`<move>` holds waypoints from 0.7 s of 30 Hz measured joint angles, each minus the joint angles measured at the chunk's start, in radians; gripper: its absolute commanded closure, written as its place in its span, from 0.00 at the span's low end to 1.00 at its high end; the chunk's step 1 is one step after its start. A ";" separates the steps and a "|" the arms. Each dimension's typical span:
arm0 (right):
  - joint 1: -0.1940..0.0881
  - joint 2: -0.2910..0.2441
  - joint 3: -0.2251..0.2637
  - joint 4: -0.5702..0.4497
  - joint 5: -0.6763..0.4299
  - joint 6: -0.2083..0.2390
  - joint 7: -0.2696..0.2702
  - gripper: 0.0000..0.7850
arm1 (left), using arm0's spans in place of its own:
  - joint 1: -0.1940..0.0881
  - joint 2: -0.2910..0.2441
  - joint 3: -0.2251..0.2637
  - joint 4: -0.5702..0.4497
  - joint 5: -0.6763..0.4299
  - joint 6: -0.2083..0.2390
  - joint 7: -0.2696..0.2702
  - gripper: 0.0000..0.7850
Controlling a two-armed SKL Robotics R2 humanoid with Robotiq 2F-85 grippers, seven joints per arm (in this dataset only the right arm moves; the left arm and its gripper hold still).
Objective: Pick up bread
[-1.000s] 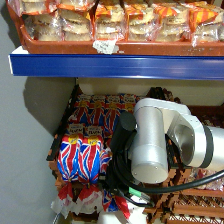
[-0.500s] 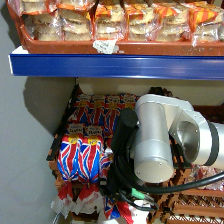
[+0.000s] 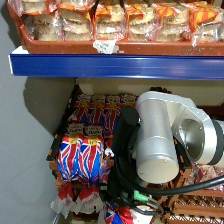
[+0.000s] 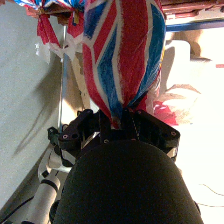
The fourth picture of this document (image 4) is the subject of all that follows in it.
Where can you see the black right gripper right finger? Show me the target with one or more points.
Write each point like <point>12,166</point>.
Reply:
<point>156,131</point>

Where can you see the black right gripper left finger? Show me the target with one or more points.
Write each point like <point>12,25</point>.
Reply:
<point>80,130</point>

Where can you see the Union Jack bread loaf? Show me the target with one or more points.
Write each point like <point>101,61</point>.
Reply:
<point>126,50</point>
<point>45,31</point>

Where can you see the thin metal shelf pole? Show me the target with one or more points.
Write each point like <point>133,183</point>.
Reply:
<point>62,83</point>

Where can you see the blue shelf edge strip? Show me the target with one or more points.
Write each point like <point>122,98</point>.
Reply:
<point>200,25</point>

